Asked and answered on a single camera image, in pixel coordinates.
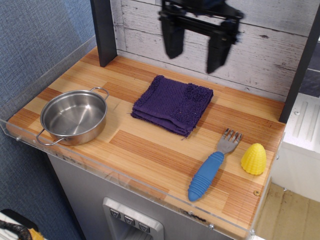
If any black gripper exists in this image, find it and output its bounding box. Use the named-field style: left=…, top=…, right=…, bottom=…
left=159, top=0, right=244, bottom=74

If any blue handled metal fork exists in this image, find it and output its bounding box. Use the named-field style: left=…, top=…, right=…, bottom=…
left=188, top=128, right=242, bottom=202

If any purple folded cloth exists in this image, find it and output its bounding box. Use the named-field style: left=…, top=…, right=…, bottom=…
left=131, top=75, right=214, bottom=137

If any white ribbed appliance top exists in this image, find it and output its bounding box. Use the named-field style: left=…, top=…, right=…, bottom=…
left=283, top=93, right=320, bottom=153

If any yellow plastic corn piece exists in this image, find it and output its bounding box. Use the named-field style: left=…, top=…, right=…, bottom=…
left=240, top=143, right=267, bottom=176

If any stainless steel pot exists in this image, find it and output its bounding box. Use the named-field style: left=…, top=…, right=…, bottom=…
left=36, top=87, right=110, bottom=146

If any silver dispenser button panel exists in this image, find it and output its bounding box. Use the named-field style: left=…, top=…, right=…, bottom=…
left=102, top=197, right=165, bottom=240

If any yellow object bottom left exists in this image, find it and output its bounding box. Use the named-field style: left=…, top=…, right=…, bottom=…
left=28, top=228, right=45, bottom=240

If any dark left upright post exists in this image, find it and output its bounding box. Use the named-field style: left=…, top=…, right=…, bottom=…
left=90, top=0, right=118, bottom=67

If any dark upright post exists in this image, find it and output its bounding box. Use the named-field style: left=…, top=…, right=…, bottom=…
left=90, top=0, right=118, bottom=67
left=279, top=4, right=320, bottom=124

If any dark right upright post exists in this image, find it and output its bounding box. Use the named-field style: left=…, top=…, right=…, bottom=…
left=279, top=4, right=320, bottom=124

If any clear acrylic guard rail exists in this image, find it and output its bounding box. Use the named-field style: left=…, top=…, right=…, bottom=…
left=0, top=120, right=256, bottom=240

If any black braided cable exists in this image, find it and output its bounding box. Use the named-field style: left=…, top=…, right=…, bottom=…
left=0, top=219, right=32, bottom=240

